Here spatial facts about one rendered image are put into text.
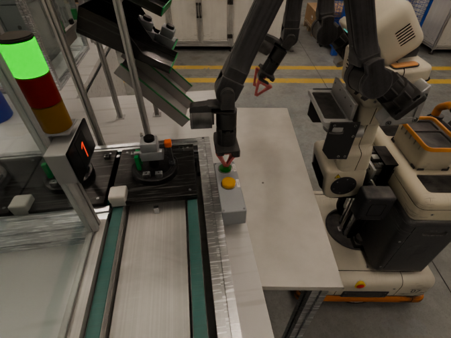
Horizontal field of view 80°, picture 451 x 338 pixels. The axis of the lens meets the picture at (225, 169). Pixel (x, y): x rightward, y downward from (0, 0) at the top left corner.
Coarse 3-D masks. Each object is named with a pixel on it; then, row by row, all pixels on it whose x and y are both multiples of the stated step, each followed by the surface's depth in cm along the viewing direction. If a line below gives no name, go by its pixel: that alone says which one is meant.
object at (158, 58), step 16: (96, 0) 83; (80, 16) 75; (96, 16) 75; (112, 16) 86; (128, 16) 86; (80, 32) 78; (96, 32) 78; (112, 32) 77; (144, 32) 89; (112, 48) 80; (144, 48) 89; (160, 48) 92; (160, 64) 83
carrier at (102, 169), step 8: (96, 152) 90; (104, 152) 90; (112, 152) 90; (96, 160) 87; (104, 160) 87; (112, 160) 87; (88, 168) 80; (96, 168) 84; (104, 168) 84; (112, 168) 84; (88, 176) 79; (96, 176) 82; (104, 176) 82; (112, 176) 83; (88, 184) 79; (96, 184) 79; (104, 184) 79; (88, 192) 77; (96, 192) 77; (104, 192) 77; (96, 200) 75; (104, 200) 75
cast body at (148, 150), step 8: (144, 136) 76; (152, 136) 76; (144, 144) 74; (152, 144) 75; (136, 152) 78; (144, 152) 76; (152, 152) 77; (160, 152) 77; (144, 160) 78; (152, 160) 78
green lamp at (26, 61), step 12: (0, 48) 38; (12, 48) 38; (24, 48) 39; (36, 48) 40; (12, 60) 39; (24, 60) 39; (36, 60) 40; (12, 72) 40; (24, 72) 40; (36, 72) 41
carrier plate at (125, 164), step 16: (192, 144) 94; (128, 160) 87; (192, 160) 87; (128, 176) 82; (176, 176) 82; (192, 176) 82; (128, 192) 77; (144, 192) 77; (160, 192) 77; (176, 192) 77; (192, 192) 77
